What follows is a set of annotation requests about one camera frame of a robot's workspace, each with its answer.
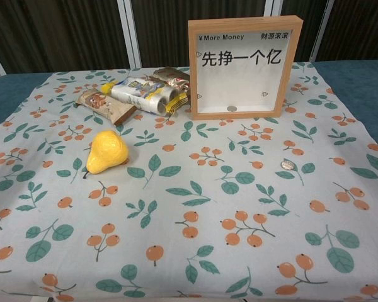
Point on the silver coin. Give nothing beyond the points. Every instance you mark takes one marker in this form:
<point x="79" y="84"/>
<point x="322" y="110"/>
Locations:
<point x="231" y="108"/>
<point x="287" y="164"/>

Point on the floral tablecloth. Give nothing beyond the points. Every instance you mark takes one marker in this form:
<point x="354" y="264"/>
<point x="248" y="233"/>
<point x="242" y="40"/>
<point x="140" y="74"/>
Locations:
<point x="189" y="188"/>

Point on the yellow snack packet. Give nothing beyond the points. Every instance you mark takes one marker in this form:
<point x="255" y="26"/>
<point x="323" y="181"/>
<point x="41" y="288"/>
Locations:
<point x="176" y="104"/>

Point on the gold foil snack packet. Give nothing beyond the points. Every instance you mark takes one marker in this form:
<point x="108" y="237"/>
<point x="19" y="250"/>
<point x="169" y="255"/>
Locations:
<point x="173" y="78"/>

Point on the white plastic bag roll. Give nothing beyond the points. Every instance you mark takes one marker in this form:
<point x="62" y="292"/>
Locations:
<point x="141" y="92"/>

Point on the yellow pear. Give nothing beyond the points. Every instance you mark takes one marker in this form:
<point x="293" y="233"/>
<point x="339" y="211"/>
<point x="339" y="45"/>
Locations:
<point x="107" y="154"/>

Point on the brown snack packet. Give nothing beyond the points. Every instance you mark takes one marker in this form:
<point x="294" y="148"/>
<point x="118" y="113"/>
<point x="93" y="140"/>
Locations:
<point x="107" y="105"/>

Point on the wooden frame money box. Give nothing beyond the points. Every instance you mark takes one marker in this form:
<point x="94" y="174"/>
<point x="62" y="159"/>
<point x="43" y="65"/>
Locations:
<point x="239" y="78"/>

